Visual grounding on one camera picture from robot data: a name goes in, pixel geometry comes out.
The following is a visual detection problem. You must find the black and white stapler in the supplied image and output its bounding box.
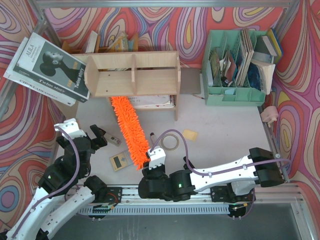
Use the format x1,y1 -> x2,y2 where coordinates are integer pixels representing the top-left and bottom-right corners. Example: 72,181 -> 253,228
104,132 -> 122,147

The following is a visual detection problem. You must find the orange microfiber duster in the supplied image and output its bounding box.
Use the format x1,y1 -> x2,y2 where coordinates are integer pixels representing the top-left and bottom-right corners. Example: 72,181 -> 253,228
111,96 -> 150,170

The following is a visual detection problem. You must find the white marker black cap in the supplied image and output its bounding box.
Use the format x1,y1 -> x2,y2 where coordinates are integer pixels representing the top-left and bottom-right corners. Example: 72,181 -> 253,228
149,132 -> 157,146

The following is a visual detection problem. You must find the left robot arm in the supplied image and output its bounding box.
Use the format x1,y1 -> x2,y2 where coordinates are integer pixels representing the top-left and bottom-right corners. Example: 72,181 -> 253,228
0,118 -> 107,240

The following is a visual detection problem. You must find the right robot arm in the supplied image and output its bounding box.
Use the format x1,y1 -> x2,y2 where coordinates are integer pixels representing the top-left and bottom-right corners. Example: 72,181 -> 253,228
138,147 -> 285,202

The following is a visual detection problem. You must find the wooden bookshelf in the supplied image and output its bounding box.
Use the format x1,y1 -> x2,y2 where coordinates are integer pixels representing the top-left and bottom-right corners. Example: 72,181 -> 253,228
74,51 -> 181,112

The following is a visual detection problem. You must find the black plastic clip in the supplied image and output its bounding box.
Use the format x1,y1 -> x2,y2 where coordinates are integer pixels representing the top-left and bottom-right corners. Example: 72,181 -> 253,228
183,156 -> 195,170

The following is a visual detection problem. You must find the grey pocket calculator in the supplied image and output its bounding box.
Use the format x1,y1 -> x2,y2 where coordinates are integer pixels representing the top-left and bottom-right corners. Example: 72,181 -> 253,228
109,150 -> 133,172

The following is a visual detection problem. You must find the yellow sticky note pad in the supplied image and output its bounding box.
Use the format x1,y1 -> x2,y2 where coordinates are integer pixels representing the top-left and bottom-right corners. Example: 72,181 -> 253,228
182,129 -> 198,142

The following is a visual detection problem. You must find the spiral notebook on lower shelf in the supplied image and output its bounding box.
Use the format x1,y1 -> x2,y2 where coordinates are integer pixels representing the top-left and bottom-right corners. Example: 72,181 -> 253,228
128,95 -> 175,109

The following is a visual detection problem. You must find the Twins story magazine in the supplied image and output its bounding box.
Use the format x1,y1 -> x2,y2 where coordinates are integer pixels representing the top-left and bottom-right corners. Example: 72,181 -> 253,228
13,32 -> 90,103

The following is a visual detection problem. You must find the grey brown mat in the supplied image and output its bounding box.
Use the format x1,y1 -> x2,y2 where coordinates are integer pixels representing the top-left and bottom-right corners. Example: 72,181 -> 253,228
179,67 -> 201,95

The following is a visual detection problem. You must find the green desk organizer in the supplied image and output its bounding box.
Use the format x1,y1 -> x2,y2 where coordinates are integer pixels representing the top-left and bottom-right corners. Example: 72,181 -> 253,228
201,28 -> 266,107

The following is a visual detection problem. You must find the open book beside organizer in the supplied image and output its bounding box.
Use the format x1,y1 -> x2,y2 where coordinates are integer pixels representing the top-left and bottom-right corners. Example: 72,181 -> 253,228
251,59 -> 276,95

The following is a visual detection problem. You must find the blue yellow book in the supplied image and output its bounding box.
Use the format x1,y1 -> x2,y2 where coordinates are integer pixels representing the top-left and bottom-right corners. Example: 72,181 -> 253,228
254,28 -> 283,65

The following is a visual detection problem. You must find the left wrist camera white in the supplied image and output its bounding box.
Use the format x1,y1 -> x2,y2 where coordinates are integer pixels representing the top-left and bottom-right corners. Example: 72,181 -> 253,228
54,118 -> 87,139

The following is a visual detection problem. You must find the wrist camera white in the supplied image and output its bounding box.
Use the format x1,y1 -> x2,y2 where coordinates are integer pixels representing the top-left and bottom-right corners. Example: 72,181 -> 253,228
147,147 -> 166,170
54,118 -> 87,139

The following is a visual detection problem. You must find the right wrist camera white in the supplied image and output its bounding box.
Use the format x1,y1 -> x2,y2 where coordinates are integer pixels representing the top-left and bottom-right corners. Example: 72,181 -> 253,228
147,147 -> 166,170

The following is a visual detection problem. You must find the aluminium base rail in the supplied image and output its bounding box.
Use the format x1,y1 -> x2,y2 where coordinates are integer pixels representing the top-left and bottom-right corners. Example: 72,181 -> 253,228
64,184 -> 306,208

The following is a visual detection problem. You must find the tape ring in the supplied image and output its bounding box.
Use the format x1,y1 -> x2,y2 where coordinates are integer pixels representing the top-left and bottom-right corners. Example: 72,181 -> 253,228
160,133 -> 180,151

